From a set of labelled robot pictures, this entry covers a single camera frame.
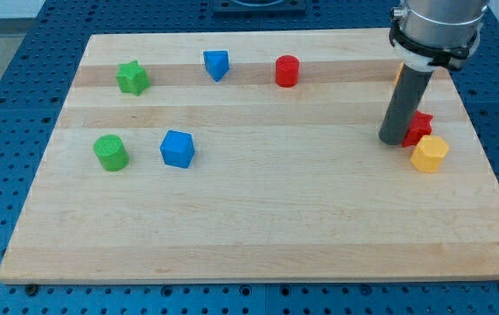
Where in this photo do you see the green cylinder block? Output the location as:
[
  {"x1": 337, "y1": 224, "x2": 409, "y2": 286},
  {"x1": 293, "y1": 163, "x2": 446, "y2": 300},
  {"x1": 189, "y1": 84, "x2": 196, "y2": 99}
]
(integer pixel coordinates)
[{"x1": 93, "y1": 135, "x2": 130, "y2": 172}]

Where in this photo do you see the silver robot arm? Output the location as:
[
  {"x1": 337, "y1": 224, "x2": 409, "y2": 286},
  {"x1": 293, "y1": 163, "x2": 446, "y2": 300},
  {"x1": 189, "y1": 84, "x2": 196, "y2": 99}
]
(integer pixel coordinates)
[{"x1": 389, "y1": 0, "x2": 488, "y2": 72}]

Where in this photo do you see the green star block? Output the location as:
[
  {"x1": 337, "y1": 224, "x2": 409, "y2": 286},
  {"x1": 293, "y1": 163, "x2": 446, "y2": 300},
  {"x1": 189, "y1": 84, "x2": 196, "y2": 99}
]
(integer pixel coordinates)
[{"x1": 116, "y1": 60, "x2": 151, "y2": 96}]

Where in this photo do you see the blue cube block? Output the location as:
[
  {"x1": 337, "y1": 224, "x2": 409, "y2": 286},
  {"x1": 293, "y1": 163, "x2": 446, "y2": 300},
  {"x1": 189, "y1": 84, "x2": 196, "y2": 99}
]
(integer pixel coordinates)
[{"x1": 159, "y1": 130, "x2": 194, "y2": 169}]

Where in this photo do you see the yellow block behind rod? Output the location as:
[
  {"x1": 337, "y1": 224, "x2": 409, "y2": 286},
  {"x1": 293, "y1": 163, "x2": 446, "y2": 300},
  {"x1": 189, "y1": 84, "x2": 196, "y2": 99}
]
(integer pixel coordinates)
[{"x1": 393, "y1": 62, "x2": 405, "y2": 87}]

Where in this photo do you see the wooden board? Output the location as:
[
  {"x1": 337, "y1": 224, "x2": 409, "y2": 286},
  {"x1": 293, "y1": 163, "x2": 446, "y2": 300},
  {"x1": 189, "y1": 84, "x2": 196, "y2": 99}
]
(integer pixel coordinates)
[{"x1": 0, "y1": 29, "x2": 499, "y2": 284}]

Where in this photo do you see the red cylinder block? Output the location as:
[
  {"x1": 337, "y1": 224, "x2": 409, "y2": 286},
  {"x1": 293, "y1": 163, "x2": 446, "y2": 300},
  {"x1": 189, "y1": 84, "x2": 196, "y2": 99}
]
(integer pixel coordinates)
[{"x1": 275, "y1": 55, "x2": 299, "y2": 88}]

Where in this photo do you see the red star block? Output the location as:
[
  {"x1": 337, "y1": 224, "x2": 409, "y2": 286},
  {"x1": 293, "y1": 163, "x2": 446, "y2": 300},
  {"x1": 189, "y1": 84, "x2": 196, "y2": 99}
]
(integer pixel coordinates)
[{"x1": 401, "y1": 110, "x2": 433, "y2": 148}]

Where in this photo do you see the yellow hexagon block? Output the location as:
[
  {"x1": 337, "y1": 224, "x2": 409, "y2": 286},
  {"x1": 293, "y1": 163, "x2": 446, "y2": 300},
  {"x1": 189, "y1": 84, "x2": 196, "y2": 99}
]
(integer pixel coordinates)
[{"x1": 410, "y1": 135, "x2": 449, "y2": 173}]

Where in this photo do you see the blue triangular prism block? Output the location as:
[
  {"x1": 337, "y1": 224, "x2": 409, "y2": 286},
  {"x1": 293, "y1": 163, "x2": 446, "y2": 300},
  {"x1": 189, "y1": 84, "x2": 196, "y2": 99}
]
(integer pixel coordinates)
[{"x1": 203, "y1": 50, "x2": 229, "y2": 82}]

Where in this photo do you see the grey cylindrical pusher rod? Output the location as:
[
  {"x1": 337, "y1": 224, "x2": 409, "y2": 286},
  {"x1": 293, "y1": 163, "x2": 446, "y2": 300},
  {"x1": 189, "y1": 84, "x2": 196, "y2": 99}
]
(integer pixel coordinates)
[{"x1": 378, "y1": 65, "x2": 432, "y2": 145}]

